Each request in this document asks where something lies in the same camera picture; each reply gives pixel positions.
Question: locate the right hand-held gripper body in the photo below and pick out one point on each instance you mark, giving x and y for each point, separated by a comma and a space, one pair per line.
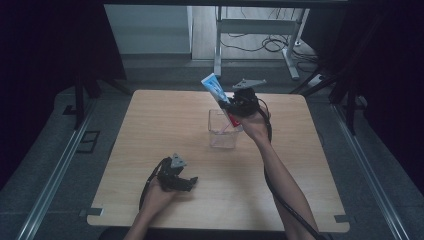
247, 100

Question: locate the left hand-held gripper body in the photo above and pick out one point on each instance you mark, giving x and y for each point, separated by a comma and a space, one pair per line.
171, 175

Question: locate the blue and white toothpaste tube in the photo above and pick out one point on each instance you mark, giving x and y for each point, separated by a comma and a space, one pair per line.
216, 90

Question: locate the clear plastic container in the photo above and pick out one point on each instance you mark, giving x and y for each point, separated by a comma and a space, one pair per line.
222, 136

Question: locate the person's left hand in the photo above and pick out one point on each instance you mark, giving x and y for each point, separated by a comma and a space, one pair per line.
156, 198

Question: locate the person's right hand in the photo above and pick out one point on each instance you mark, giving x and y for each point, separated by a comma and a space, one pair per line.
256, 126

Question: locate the white power strip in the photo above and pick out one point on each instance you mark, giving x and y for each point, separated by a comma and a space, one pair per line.
316, 80

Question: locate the black metal stand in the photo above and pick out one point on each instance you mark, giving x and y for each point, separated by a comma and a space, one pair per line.
79, 100
350, 96

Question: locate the dark curtain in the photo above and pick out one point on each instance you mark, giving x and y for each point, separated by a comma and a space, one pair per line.
393, 83
43, 66

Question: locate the white metal desk frame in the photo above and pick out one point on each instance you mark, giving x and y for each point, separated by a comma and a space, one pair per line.
258, 26

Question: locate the metal floor rail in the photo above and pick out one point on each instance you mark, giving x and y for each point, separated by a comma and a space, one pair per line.
370, 173
50, 186

